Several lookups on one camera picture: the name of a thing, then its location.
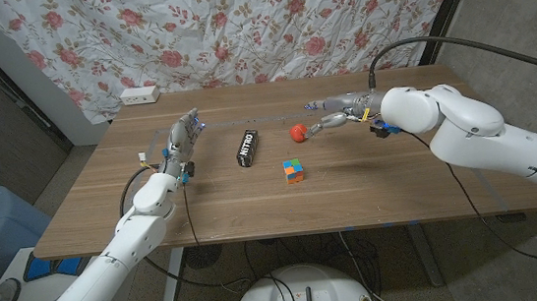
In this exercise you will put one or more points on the red ball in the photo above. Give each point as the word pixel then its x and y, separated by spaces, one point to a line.
pixel 298 133

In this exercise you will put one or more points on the white robot torso base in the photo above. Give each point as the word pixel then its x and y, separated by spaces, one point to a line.
pixel 306 290

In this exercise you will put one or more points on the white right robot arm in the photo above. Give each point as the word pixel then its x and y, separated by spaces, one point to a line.
pixel 474 135

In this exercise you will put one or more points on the white and blue floor mat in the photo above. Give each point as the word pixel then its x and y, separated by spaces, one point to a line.
pixel 40 291

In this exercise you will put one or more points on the floral backdrop cloth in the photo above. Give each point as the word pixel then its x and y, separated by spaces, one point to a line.
pixel 217 32

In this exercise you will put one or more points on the multicoloured Rubik's cube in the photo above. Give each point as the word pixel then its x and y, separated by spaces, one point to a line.
pixel 293 171

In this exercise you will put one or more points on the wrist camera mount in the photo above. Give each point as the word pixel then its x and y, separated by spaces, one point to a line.
pixel 381 130
pixel 188 170

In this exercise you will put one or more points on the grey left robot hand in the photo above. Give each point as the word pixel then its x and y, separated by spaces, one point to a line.
pixel 180 141

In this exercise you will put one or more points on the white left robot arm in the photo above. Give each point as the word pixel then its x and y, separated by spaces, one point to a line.
pixel 129 243

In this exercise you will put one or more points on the black NITRO box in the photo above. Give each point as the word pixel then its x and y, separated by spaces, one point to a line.
pixel 247 147

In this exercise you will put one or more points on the white table leg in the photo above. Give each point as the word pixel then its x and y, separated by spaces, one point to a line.
pixel 172 283

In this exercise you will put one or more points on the black round floor object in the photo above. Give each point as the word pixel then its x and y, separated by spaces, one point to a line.
pixel 203 256

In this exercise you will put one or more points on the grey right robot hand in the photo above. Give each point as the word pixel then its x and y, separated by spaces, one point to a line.
pixel 355 105

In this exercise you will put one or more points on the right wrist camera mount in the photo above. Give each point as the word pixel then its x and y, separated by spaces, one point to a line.
pixel 381 130

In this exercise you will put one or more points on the black backdrop stand pole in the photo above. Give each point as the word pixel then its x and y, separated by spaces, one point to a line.
pixel 447 5

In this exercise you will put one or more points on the white power strip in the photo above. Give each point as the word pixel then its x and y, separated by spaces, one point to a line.
pixel 139 95

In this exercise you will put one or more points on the grey table leg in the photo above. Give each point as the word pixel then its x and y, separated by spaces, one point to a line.
pixel 427 259

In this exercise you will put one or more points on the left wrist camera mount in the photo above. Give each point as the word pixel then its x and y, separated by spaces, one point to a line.
pixel 188 170

